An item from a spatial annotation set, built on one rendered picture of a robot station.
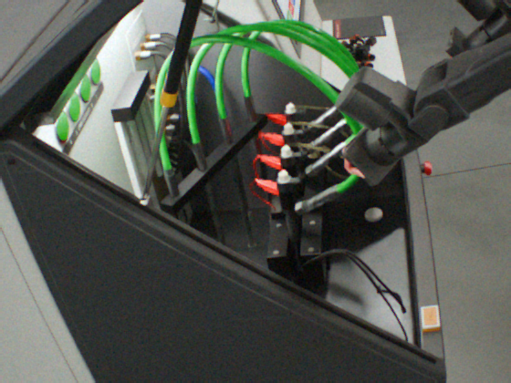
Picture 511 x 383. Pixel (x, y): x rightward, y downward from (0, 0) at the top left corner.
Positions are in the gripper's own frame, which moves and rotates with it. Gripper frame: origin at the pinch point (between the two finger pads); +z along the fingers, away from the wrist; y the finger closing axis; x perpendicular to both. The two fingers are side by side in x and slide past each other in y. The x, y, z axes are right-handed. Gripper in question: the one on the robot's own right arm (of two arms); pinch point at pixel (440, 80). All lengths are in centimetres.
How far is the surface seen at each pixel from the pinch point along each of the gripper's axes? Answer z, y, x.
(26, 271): 35, 35, 62
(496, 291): 78, -94, -72
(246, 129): 37.2, 19.0, 1.9
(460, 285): 88, -84, -73
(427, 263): 19.0, -19.2, 19.9
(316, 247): 31.9, -2.6, 21.3
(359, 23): 43, 8, -81
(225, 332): 25, 7, 55
